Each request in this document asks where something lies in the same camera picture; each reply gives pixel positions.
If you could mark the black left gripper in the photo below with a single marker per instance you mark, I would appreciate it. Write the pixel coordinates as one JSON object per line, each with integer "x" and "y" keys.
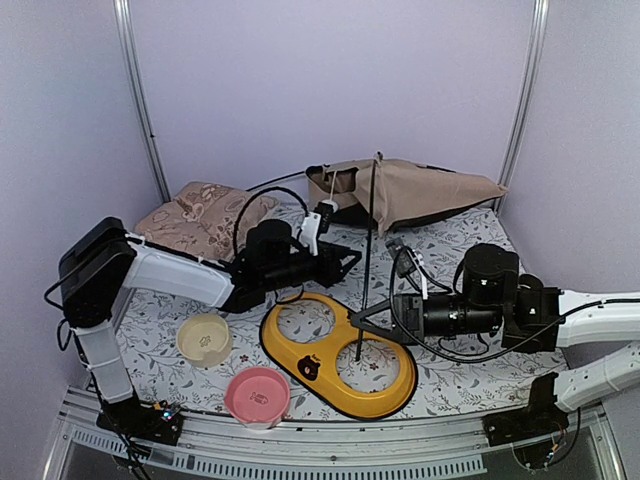
{"x": 330, "y": 270}

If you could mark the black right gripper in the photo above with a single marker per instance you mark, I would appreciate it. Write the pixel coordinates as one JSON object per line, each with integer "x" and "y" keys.
{"x": 414, "y": 331}

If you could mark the black tent pole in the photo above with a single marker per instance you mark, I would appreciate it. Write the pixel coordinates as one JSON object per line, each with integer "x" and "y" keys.
{"x": 276, "y": 181}
{"x": 377, "y": 159}

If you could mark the beige fabric pet tent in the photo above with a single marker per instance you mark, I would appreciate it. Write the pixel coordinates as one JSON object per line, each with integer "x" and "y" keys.
{"x": 396, "y": 193}

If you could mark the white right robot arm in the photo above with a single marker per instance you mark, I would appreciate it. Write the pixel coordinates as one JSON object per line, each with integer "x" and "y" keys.
{"x": 549, "y": 318}

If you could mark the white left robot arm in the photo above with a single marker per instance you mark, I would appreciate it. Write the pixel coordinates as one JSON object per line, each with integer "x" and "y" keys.
{"x": 109, "y": 258}

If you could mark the pink pet bowl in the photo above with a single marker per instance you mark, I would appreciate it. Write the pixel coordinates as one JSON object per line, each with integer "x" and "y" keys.
{"x": 258, "y": 398}

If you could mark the cream pet bowl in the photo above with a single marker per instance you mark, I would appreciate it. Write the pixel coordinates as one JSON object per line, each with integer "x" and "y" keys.
{"x": 204, "y": 340}

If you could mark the white pompom toy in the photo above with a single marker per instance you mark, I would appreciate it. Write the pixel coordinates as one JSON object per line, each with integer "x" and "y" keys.
{"x": 327, "y": 207}

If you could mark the brown patterned pillow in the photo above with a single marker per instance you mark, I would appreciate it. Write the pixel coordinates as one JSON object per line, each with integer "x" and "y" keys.
{"x": 206, "y": 220}

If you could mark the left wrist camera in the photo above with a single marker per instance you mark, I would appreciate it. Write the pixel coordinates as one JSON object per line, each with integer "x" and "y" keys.
{"x": 313, "y": 225}

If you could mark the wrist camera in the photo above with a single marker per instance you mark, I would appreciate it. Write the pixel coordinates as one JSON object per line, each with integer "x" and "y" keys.
{"x": 408, "y": 266}
{"x": 313, "y": 225}

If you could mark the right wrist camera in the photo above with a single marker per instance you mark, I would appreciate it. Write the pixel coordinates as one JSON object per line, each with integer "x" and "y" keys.
{"x": 408, "y": 266}

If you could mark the front aluminium rail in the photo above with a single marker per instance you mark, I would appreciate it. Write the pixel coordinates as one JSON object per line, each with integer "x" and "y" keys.
{"x": 217, "y": 447}

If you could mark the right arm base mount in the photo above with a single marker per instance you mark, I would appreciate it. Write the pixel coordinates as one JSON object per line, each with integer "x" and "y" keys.
{"x": 541, "y": 416}

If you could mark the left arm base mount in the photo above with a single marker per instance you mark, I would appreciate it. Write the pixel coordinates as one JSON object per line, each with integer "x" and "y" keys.
{"x": 134, "y": 419}

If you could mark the right metal frame post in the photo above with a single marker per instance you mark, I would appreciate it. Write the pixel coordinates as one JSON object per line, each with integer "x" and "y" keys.
{"x": 531, "y": 66}

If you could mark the metal frame post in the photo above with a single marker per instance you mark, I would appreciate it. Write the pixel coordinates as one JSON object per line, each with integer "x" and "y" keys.
{"x": 531, "y": 66}
{"x": 125, "y": 30}

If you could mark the left metal frame post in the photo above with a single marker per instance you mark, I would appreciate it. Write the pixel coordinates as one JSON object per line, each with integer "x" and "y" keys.
{"x": 125, "y": 30}

